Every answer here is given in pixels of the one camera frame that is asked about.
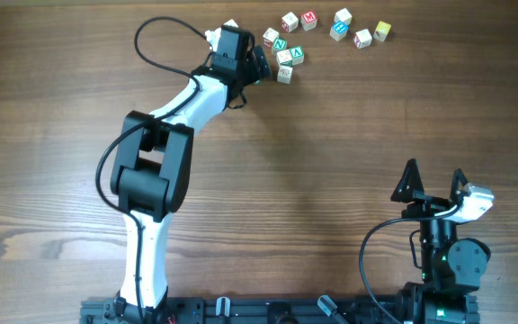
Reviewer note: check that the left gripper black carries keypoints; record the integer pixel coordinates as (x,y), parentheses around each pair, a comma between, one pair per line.
(252,73)

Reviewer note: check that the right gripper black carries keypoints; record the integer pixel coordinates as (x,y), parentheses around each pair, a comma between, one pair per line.
(426,206)

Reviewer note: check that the plain white picture block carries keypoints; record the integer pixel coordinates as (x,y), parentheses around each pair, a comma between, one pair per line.
(284,74)

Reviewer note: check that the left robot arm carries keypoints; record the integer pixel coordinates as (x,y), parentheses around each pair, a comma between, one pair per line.
(152,165)

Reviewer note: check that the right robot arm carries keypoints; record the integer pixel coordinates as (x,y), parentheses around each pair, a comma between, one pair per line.
(451,267)

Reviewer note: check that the white block green N side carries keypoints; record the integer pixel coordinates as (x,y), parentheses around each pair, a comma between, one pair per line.
(284,58)

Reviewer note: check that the green N letter block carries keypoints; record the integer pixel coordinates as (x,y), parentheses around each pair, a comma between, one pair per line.
(278,45)

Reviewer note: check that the white block red side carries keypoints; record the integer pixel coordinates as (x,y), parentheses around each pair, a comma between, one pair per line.
(269,37)

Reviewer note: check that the green V letter block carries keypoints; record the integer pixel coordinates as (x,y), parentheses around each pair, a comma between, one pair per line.
(297,55)

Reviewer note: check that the white block red edge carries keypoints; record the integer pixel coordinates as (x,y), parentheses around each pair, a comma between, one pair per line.
(289,22)

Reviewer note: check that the white block far left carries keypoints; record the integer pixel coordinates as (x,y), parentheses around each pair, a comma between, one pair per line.
(231,23)

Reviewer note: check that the red M letter block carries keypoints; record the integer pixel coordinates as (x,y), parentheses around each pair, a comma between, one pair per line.
(308,20)

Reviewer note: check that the blue top block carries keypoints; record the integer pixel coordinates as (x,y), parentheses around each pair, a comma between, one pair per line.
(338,30)

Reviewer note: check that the white block yellow side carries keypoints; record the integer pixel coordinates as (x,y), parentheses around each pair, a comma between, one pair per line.
(343,16)

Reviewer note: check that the white block red trim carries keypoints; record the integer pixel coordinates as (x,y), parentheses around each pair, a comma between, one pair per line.
(362,39)

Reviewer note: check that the yellow top block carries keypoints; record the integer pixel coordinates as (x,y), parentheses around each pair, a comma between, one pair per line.
(381,31)

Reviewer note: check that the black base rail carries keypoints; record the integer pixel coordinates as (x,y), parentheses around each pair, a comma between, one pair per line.
(359,310)

